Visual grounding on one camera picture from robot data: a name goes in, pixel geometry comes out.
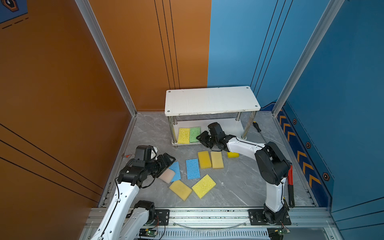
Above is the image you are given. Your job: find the green circuit board left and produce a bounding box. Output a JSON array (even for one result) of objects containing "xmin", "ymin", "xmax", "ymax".
[{"xmin": 138, "ymin": 229, "xmax": 158, "ymax": 238}]

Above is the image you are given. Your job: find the aluminium corner post left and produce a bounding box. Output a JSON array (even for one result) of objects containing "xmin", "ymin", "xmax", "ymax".
[{"xmin": 75, "ymin": 0, "xmax": 137, "ymax": 117}]

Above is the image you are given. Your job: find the yellow green textured sponge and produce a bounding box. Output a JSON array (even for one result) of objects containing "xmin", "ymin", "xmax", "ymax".
[{"xmin": 178, "ymin": 128, "xmax": 190, "ymax": 145}]

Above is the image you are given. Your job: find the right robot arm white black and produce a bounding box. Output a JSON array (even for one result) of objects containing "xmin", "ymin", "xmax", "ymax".
[{"xmin": 197, "ymin": 122, "xmax": 292, "ymax": 226}]

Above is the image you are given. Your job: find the dark yellow sponge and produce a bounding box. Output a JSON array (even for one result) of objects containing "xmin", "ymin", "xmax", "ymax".
[{"xmin": 169, "ymin": 180, "xmax": 193, "ymax": 201}]

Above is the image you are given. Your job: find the light blue sponge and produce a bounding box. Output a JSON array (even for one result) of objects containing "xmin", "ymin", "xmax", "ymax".
[{"xmin": 169, "ymin": 162, "xmax": 181, "ymax": 182}]

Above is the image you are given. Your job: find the black yellow screwdriver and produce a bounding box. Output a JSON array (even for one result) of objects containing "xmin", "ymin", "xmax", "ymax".
[{"xmin": 253, "ymin": 122, "xmax": 268, "ymax": 144}]

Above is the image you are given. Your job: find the green circuit board right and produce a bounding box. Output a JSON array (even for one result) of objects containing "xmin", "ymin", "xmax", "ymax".
[{"xmin": 273, "ymin": 228, "xmax": 291, "ymax": 236}]

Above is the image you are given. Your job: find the pink beige sponge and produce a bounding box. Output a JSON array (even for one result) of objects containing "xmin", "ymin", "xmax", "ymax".
[{"xmin": 159, "ymin": 169, "xmax": 176, "ymax": 184}]

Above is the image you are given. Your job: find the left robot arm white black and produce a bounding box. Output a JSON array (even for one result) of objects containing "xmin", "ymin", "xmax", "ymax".
[{"xmin": 92, "ymin": 146, "xmax": 176, "ymax": 240}]

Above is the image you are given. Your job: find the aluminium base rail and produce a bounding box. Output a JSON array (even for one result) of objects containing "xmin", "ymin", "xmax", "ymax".
[{"xmin": 80, "ymin": 207, "xmax": 343, "ymax": 240}]

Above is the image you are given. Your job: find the pale yellow orange sponge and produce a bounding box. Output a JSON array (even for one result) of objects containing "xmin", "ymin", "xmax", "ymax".
[{"xmin": 211, "ymin": 152, "xmax": 224, "ymax": 169}]

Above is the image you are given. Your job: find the red pipe wrench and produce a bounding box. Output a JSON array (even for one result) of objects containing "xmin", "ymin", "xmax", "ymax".
[{"xmin": 287, "ymin": 166, "xmax": 295, "ymax": 208}]

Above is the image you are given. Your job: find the small bright yellow sponge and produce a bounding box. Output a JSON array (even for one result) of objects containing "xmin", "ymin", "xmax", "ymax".
[{"xmin": 227, "ymin": 152, "xmax": 240, "ymax": 158}]

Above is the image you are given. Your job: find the aluminium corner post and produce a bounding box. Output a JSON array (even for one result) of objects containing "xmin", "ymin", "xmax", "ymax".
[
  {"xmin": 272, "ymin": 0, "xmax": 345, "ymax": 117},
  {"xmin": 75, "ymin": 0, "xmax": 137, "ymax": 117}
]

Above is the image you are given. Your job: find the white two-tier shelf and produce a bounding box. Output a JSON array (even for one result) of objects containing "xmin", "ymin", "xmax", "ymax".
[{"xmin": 165, "ymin": 86, "xmax": 261, "ymax": 146}]

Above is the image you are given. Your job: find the large yellow textured sponge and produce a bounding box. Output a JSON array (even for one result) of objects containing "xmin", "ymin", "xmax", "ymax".
[{"xmin": 192, "ymin": 175, "xmax": 216, "ymax": 199}]

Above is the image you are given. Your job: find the aluminium corner post right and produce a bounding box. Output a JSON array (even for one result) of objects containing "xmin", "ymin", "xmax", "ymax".
[{"xmin": 272, "ymin": 0, "xmax": 345, "ymax": 117}]

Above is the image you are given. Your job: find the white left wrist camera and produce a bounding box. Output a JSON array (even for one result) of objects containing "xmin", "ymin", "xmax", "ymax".
[{"xmin": 150, "ymin": 146, "xmax": 158, "ymax": 162}]

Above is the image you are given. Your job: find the yellow foam sponge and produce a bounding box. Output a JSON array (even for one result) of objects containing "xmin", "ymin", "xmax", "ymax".
[{"xmin": 198, "ymin": 151, "xmax": 212, "ymax": 169}]

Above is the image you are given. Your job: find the green circuit board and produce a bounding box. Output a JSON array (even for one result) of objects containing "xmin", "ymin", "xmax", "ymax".
[
  {"xmin": 273, "ymin": 228, "xmax": 291, "ymax": 236},
  {"xmin": 138, "ymin": 229, "xmax": 158, "ymax": 238}
]

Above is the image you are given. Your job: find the blue textured sponge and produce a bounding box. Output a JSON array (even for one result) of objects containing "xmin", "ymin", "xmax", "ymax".
[{"xmin": 186, "ymin": 159, "xmax": 201, "ymax": 180}]

